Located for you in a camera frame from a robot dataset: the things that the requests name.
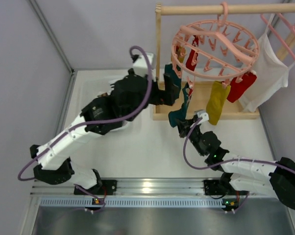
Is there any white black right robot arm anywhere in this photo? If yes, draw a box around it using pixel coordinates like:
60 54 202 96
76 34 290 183
177 117 295 210

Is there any red sock inside ring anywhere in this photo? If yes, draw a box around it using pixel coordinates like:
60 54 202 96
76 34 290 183
186 36 199 71

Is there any dark green sock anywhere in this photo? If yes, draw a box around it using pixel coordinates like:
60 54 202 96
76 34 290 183
168 83 194 128
164 63 181 91

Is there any wooden clothes rack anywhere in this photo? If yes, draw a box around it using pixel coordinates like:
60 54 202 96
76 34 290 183
155 3 295 117

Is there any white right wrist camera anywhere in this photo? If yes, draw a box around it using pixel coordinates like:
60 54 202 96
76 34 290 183
194 110 209 121

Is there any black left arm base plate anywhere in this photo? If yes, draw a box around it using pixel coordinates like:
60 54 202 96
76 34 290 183
74 180 118 196

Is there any pink round clip hanger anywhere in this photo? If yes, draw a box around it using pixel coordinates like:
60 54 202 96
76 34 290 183
171 1 259 84

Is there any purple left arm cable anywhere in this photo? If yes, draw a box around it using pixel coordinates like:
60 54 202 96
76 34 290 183
17 45 154 181

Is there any red sock front right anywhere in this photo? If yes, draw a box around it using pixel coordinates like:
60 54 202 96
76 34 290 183
227 72 257 103

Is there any mustard yellow sock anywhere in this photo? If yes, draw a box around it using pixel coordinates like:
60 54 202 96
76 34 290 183
206 81 231 125

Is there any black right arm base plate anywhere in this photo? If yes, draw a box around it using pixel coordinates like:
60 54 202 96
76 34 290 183
203 179 237 196

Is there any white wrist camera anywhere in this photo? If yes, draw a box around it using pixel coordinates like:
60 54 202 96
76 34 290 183
132 52 155 77
194 110 209 121

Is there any pink clothes hanger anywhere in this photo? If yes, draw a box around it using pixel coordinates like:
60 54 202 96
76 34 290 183
260 13 295 69

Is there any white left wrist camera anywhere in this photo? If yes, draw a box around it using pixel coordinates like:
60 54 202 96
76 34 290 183
132 52 155 77

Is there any white slotted cable duct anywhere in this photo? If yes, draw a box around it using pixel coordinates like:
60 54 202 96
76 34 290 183
40 197 235 208

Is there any aluminium mounting rail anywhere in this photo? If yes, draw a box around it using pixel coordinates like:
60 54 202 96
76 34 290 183
29 178 280 196

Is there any yellow bear pattern sock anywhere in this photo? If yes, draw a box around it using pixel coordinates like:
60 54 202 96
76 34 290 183
175 42 186 63

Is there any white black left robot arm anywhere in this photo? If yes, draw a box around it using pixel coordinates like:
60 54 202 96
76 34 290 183
30 73 148 195

